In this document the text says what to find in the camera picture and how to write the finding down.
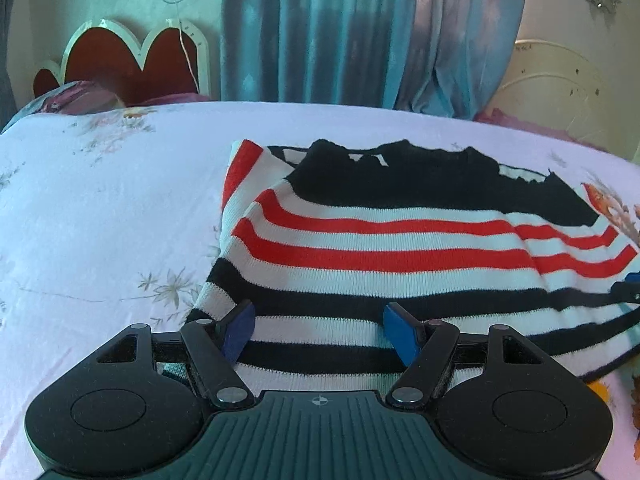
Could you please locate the dark side curtain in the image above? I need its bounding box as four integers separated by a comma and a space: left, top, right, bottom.
0, 0, 17, 128

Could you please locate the white cable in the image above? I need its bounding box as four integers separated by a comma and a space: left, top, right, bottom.
157, 0, 202, 95

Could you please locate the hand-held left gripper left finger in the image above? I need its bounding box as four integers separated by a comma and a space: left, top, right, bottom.
94, 300, 257, 409

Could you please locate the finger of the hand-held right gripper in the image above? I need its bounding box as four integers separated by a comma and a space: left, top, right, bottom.
611, 270, 640, 307

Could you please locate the purple bed cover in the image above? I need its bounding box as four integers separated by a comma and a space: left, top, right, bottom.
474, 109, 608, 151

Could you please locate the pink pillow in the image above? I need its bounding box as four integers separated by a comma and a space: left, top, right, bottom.
12, 80, 128, 117

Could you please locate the blue-grey curtain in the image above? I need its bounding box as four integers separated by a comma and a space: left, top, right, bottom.
219, 0, 530, 122

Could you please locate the cream arched headboard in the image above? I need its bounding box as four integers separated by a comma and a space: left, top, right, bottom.
486, 39, 628, 160

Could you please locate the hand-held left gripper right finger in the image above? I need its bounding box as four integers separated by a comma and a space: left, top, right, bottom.
382, 302, 547, 409

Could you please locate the striped knit sweater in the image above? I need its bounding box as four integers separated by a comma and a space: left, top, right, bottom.
184, 138, 640, 381

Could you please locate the red heart-shaped headboard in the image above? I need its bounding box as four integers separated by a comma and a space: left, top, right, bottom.
32, 18, 212, 107

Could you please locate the floral bedsheet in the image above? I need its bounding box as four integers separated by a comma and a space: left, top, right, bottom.
0, 100, 640, 480

